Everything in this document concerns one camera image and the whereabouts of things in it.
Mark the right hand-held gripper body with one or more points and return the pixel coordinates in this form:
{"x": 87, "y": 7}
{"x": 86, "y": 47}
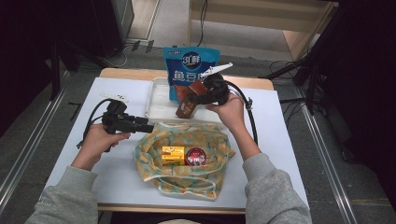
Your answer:
{"x": 219, "y": 90}

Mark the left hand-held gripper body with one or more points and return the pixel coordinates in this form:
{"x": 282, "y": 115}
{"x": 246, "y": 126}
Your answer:
{"x": 116, "y": 119}

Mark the blue snack pouch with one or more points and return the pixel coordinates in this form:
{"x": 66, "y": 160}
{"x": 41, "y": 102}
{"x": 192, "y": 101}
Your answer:
{"x": 183, "y": 74}

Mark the white plastic tray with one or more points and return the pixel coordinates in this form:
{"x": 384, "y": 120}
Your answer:
{"x": 160, "y": 102}

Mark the lemon print shopping bag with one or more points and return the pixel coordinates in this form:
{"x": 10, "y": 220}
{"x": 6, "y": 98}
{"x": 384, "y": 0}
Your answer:
{"x": 149, "y": 161}

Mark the yellow drink carton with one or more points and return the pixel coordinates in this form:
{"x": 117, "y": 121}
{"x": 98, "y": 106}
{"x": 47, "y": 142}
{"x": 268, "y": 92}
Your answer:
{"x": 172, "y": 155}

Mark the red round can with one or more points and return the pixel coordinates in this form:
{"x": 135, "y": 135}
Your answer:
{"x": 195, "y": 157}

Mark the person's right hand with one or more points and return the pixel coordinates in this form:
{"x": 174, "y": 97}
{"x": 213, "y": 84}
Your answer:
{"x": 232, "y": 113}

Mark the person's left hand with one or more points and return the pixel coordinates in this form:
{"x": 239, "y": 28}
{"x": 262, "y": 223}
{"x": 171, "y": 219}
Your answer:
{"x": 93, "y": 146}

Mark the wooden table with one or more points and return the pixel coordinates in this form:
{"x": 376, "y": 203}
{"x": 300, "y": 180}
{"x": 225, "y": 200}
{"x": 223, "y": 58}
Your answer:
{"x": 130, "y": 73}

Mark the black tripod stand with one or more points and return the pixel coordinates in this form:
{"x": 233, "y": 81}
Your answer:
{"x": 286, "y": 69}

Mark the black power plug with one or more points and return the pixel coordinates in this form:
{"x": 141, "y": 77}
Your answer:
{"x": 135, "y": 45}
{"x": 149, "y": 46}

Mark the dark cabinet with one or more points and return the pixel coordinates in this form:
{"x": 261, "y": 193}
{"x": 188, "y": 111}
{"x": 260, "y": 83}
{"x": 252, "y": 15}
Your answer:
{"x": 106, "y": 25}

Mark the black metal post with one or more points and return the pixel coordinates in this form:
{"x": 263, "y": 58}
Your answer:
{"x": 55, "y": 77}

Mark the light wooden shelf frame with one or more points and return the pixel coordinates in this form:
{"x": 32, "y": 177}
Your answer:
{"x": 249, "y": 12}

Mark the metal floor rail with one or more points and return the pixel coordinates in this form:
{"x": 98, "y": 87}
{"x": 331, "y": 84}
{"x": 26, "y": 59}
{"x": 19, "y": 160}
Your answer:
{"x": 327, "y": 165}
{"x": 23, "y": 158}

